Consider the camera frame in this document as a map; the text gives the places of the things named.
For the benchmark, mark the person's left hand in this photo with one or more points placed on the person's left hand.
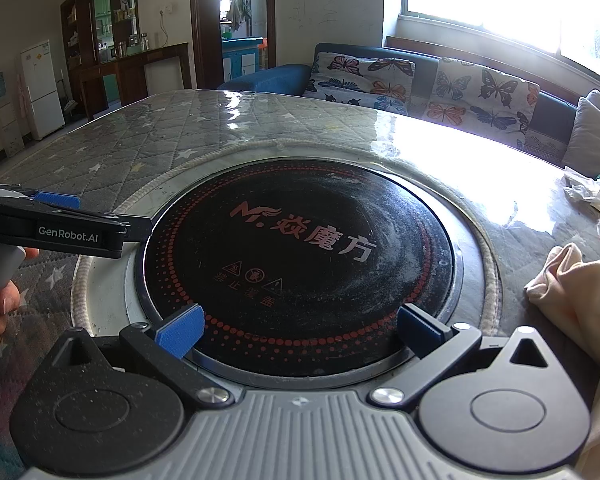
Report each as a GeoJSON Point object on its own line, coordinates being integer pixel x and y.
{"type": "Point", "coordinates": [0, 310]}

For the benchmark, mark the white plastic bag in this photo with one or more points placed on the white plastic bag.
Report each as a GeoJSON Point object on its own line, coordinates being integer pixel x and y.
{"type": "Point", "coordinates": [587, 192]}

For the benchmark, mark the round black induction cooktop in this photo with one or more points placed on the round black induction cooktop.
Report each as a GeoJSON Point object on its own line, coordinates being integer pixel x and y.
{"type": "Point", "coordinates": [305, 210]}

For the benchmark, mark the blue kitchen cabinet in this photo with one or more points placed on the blue kitchen cabinet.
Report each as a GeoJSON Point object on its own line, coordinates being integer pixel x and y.
{"type": "Point", "coordinates": [240, 57]}

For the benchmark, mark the grey pillow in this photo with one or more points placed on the grey pillow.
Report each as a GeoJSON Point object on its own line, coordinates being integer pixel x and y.
{"type": "Point", "coordinates": [592, 135]}

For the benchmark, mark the hanging grey clothes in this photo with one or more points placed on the hanging grey clothes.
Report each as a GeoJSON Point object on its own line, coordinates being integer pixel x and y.
{"type": "Point", "coordinates": [240, 10]}

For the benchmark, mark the dark wooden door frame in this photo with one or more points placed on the dark wooden door frame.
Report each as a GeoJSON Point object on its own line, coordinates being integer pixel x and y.
{"type": "Point", "coordinates": [202, 25]}

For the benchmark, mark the cream sweater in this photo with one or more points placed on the cream sweater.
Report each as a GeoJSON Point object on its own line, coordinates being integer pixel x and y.
{"type": "Point", "coordinates": [580, 300]}

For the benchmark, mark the dark blue sofa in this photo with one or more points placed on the dark blue sofa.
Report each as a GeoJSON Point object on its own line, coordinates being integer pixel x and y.
{"type": "Point", "coordinates": [265, 77]}

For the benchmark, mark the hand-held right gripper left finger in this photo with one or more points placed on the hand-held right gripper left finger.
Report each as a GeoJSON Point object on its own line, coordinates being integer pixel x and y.
{"type": "Point", "coordinates": [180, 330]}

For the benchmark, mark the white wall socket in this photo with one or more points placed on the white wall socket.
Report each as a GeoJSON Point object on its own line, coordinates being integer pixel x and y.
{"type": "Point", "coordinates": [165, 9]}

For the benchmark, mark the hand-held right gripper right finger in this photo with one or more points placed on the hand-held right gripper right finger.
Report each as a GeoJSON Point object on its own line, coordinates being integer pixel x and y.
{"type": "Point", "coordinates": [417, 331]}

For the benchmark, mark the dark wooden shelf cabinet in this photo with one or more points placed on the dark wooden shelf cabinet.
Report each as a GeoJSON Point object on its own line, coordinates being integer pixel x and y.
{"type": "Point", "coordinates": [125, 75]}

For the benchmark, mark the butterfly print cushion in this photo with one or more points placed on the butterfly print cushion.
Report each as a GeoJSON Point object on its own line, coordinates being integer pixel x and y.
{"type": "Point", "coordinates": [480, 100]}
{"type": "Point", "coordinates": [360, 80]}

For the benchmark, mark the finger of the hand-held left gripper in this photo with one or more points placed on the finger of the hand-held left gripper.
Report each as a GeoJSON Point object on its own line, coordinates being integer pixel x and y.
{"type": "Point", "coordinates": [57, 200]}
{"type": "Point", "coordinates": [137, 225]}

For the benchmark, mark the white refrigerator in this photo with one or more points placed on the white refrigerator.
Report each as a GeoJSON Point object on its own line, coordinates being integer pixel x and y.
{"type": "Point", "coordinates": [42, 90]}

